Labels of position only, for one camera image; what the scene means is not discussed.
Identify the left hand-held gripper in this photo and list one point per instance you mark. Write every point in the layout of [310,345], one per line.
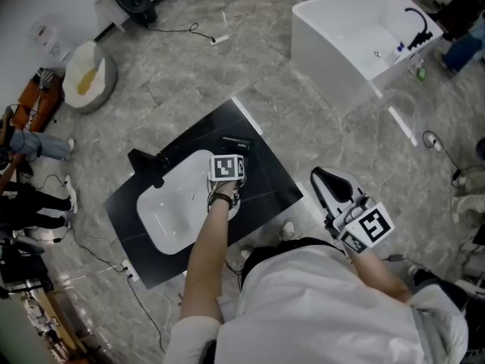
[225,167]

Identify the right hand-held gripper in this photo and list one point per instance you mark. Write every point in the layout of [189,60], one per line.
[371,226]

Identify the black table with white basin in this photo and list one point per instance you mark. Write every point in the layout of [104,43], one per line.
[170,211]

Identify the person's left forearm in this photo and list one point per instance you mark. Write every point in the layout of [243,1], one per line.
[206,248]

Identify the person's right forearm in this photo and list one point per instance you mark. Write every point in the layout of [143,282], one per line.
[379,275]

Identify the black wristband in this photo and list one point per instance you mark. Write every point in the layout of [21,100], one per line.
[223,200]

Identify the person's right white shoe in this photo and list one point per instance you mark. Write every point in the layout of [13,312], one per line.
[288,230]

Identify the person's white shoe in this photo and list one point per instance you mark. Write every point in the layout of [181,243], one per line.
[288,230]
[246,253]

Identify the person's left white shoe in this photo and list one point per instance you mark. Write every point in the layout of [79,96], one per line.
[246,253]

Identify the person's black trousers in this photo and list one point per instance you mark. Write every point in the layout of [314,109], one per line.
[265,256]

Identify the white power strip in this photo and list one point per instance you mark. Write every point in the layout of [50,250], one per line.
[432,142]
[219,39]
[127,269]

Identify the person's white shirt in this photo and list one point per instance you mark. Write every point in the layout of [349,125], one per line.
[310,317]

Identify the small green bottle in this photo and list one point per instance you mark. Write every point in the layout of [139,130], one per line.
[421,74]

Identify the white pump soap bottle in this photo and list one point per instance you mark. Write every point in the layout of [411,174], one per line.
[398,49]

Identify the white bathtub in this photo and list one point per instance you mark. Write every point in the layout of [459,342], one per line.
[341,32]

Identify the black bathtub faucet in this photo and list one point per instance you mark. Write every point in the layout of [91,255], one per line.
[420,36]

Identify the orange sofa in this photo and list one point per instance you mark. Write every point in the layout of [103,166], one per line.
[38,104]

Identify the striped cushion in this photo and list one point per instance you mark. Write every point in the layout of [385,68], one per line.
[46,78]

